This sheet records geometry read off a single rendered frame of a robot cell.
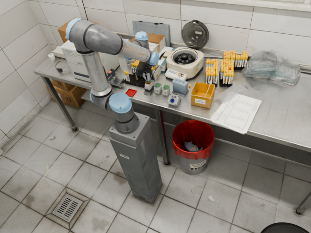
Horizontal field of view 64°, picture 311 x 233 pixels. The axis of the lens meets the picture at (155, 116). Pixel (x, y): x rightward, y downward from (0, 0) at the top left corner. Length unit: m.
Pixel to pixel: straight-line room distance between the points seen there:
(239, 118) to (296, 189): 1.07
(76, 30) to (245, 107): 1.10
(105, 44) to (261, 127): 1.03
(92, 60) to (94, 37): 0.18
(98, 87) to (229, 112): 0.83
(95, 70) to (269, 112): 1.09
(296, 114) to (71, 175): 2.02
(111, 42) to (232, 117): 0.88
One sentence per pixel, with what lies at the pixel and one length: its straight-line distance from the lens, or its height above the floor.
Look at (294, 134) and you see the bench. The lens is 1.65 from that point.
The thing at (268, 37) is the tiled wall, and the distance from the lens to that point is 1.97.
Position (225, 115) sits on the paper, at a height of 0.89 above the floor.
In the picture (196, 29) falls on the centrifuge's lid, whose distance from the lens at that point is 2.02.
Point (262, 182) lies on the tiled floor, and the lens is 2.43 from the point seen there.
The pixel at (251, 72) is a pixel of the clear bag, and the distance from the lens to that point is 1.91.
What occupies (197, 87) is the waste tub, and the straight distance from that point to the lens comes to 1.75.
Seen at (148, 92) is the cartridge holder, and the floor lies 0.89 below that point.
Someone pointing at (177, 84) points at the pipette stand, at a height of 0.96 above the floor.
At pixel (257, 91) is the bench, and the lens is 1.84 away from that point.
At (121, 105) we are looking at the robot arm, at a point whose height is 1.17.
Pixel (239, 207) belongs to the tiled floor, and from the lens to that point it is 2.30.
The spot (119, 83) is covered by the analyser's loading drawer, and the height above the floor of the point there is 0.93.
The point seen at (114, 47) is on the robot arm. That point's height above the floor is 1.51.
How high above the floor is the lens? 2.11
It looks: 48 degrees down
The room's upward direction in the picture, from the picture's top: 10 degrees counter-clockwise
